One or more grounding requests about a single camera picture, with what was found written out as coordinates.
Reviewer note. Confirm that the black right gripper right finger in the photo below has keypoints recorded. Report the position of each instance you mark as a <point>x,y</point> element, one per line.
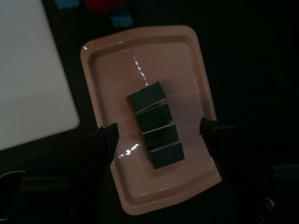
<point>238,163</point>

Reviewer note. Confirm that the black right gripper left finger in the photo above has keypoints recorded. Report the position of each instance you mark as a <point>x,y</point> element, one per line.
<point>83,163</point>

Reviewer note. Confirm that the dark green sushi piece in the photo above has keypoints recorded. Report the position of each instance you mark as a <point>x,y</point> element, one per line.
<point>147,96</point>
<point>154,117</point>
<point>161,136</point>
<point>166,156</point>

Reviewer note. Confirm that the pink rectangular plastic plate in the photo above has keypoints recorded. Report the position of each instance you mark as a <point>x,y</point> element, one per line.
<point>117,87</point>

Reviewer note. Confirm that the white cutting board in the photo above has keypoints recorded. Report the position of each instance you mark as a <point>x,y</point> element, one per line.
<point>31,75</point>

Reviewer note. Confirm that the red toy with blue parts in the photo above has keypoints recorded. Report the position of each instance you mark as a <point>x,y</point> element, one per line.
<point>105,8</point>

